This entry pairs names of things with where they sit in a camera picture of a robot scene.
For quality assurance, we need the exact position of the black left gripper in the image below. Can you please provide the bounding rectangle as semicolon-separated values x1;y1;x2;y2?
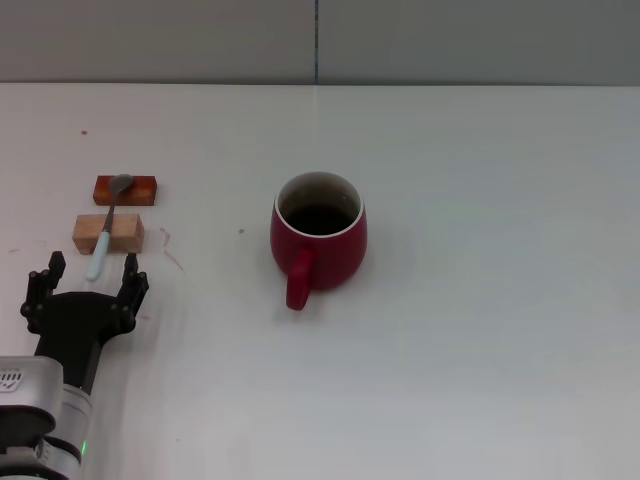
20;252;150;394

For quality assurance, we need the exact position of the metal spoon with blue handle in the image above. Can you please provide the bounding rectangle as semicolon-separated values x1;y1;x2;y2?
85;173;135;282

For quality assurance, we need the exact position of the red ceramic coffee cup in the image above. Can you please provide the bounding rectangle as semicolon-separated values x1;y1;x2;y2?
270;171;369;312

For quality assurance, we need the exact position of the light wooden block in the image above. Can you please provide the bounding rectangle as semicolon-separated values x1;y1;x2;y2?
72;213;146;255

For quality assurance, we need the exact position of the dark reddish wooden block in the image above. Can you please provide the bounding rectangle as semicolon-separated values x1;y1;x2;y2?
92;174;160;207

